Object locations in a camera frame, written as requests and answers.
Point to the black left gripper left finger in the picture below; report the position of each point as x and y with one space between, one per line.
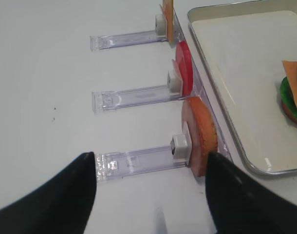
60 206

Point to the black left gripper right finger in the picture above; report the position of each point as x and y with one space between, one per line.
240 205

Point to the clear holder under tomato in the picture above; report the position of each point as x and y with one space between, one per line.
177 87

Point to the green lettuce leaf in tray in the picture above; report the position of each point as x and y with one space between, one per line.
287 97

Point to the red tomato slice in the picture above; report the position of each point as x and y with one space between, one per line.
183 60

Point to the clear holder under cheese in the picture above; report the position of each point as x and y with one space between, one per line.
159 34

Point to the upright orange cheese slice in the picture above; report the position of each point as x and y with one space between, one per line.
168 12

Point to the clear holder under left bun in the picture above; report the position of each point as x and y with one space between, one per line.
122 164

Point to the bottom bun slice left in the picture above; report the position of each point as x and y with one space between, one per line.
202 131

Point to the bottom bun under burger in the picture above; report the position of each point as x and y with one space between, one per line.
288 112

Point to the silver metal tray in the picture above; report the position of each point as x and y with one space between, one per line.
243 46

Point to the left clear long rail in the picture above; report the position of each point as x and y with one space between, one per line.
200 91

